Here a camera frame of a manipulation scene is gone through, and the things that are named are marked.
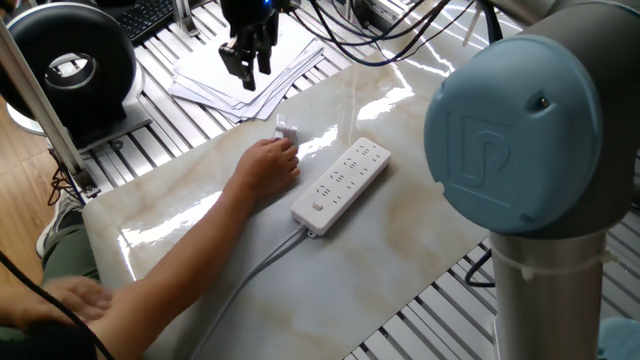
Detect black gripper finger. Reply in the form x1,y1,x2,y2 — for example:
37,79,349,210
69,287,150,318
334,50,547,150
256,16,281,76
218,29,258,92

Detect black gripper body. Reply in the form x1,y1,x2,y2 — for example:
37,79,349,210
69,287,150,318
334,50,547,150
219,0,282,37

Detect white bulb holder adapter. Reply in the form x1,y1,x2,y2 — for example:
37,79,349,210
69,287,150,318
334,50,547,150
273,113,300,147

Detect white power strip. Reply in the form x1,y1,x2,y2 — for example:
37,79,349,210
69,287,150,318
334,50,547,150
290,136,393,238

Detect grey power strip cable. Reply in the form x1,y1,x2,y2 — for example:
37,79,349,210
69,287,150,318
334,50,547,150
188,225,310,360

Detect person right forearm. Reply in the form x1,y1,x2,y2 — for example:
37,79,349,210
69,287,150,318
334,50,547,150
87,184,251,360

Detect person right hand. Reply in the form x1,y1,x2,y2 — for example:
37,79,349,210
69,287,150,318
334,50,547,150
230,137,302,201

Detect person left hand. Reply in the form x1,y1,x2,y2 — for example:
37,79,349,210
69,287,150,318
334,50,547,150
42,276,115,326

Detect stack of white paper sheets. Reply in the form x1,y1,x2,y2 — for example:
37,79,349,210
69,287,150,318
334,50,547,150
168,12,326,124

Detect black computer keyboard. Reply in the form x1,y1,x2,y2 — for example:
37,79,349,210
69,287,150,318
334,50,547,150
117,0,176,44

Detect grey sneaker shoe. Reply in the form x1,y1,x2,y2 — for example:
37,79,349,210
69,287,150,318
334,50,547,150
34,193,85,259

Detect white marble pattern board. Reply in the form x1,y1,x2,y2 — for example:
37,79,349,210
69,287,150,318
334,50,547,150
82,0,506,360

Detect green trouser leg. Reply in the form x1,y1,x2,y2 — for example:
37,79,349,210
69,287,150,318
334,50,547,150
42,224,101,284

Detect black shirt sleeve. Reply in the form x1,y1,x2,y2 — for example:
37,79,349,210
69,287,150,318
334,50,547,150
19,319,101,360

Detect aluminium frame beam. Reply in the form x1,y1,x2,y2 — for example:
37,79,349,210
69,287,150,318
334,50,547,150
0,19,101,199
172,0,195,37

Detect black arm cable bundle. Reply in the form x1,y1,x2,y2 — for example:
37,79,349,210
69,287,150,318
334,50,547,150
287,0,504,69

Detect black ring shaped device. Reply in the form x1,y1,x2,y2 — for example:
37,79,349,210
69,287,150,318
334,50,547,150
0,2,154,151

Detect thin red black wires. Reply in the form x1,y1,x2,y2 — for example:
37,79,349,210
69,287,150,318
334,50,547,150
47,164,77,207

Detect long thin black cable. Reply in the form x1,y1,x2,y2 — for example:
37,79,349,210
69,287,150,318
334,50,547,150
0,249,117,360

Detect thick black cable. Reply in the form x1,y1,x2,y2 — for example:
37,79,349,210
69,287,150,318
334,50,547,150
463,247,497,289

